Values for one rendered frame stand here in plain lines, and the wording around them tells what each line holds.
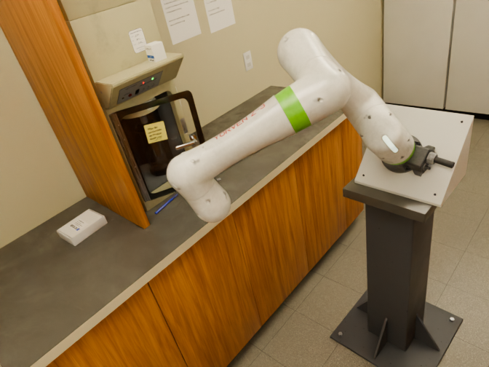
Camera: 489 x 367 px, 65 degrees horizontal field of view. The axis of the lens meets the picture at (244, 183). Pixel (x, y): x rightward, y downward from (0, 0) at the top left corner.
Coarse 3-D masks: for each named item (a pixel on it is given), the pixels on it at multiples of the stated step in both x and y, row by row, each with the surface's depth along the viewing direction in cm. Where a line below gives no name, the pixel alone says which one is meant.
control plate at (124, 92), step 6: (150, 78) 138; (156, 78) 142; (132, 84) 133; (138, 84) 136; (144, 84) 139; (150, 84) 143; (156, 84) 147; (120, 90) 131; (126, 90) 133; (132, 90) 137; (144, 90) 143; (120, 96) 134; (126, 96) 137; (132, 96) 140; (120, 102) 137
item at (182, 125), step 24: (168, 96) 143; (192, 96) 146; (120, 120) 141; (144, 120) 144; (168, 120) 147; (192, 120) 150; (144, 144) 148; (168, 144) 151; (144, 168) 152; (168, 192) 161
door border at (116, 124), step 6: (114, 114) 139; (114, 120) 140; (114, 126) 140; (120, 126) 142; (120, 132) 142; (120, 138) 143; (126, 138) 144; (126, 144) 145; (126, 150) 146; (132, 156) 148; (132, 162) 150; (138, 174) 153; (138, 180) 154; (144, 186) 156; (144, 192) 157
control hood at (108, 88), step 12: (168, 60) 139; (180, 60) 144; (120, 72) 137; (132, 72) 133; (144, 72) 133; (156, 72) 139; (168, 72) 145; (96, 84) 132; (108, 84) 127; (120, 84) 128; (108, 96) 131; (108, 108) 136
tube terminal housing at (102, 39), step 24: (144, 0) 138; (72, 24) 123; (96, 24) 128; (120, 24) 134; (144, 24) 141; (96, 48) 130; (120, 48) 136; (96, 72) 132; (144, 96) 148; (120, 144) 146
